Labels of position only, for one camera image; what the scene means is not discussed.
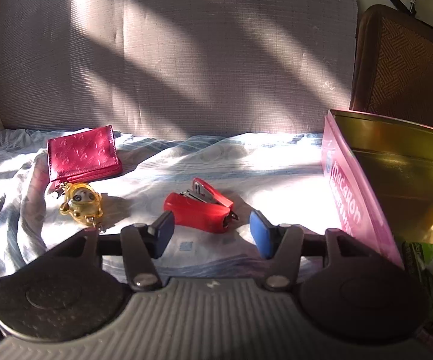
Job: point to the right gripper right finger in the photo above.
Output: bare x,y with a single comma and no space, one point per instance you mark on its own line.
282,245

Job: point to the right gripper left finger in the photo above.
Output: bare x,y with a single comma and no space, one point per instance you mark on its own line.
140,245

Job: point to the red mini stapler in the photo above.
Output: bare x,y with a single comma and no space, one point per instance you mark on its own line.
201,207

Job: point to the red leather wallet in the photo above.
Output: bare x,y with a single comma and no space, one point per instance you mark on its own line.
83,157

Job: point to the pink macaron tin box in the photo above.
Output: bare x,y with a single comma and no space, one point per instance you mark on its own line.
380,171

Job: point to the blue patterned bed sheet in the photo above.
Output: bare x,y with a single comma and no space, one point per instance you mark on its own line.
279,175

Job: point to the grey sofa back cushion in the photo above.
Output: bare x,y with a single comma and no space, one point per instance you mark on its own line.
175,68

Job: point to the yellow bear keychain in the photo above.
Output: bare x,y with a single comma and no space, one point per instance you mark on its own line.
83,204

